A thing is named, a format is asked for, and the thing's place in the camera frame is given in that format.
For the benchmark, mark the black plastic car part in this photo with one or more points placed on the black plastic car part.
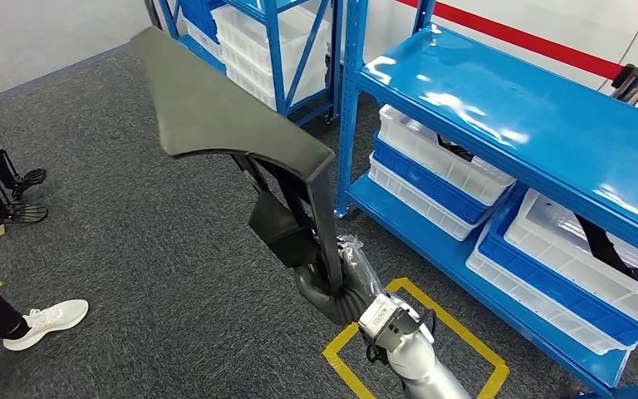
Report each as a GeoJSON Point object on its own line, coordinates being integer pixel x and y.
{"type": "Point", "coordinates": [599, 242]}
{"type": "Point", "coordinates": [454, 148]}
{"type": "Point", "coordinates": [214, 110]}

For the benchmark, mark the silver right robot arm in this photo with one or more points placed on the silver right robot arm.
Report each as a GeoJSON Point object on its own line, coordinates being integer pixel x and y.
{"type": "Point", "coordinates": [423, 363]}

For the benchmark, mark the blue metal shelf rack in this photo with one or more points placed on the blue metal shelf rack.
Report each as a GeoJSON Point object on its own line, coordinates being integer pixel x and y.
{"type": "Point", "coordinates": [274, 55]}
{"type": "Point", "coordinates": [517, 110]}

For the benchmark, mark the black rack caster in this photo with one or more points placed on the black rack caster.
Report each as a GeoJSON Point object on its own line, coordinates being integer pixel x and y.
{"type": "Point", "coordinates": [330, 118]}

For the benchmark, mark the white stacked plastic crates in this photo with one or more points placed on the white stacked plastic crates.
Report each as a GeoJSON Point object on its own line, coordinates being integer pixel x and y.
{"type": "Point", "coordinates": [242, 49]}

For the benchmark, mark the red barrier belt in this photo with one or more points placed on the red barrier belt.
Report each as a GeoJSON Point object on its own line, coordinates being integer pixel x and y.
{"type": "Point", "coordinates": [517, 38]}

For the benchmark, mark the white car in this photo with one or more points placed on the white car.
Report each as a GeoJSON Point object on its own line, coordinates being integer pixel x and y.
{"type": "Point", "coordinates": [599, 27]}

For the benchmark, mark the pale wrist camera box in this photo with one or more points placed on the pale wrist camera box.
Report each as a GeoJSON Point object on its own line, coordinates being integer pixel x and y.
{"type": "Point", "coordinates": [377, 319]}

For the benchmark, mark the chrome stanchion post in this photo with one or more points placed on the chrome stanchion post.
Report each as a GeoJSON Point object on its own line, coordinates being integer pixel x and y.
{"type": "Point", "coordinates": [635, 82]}

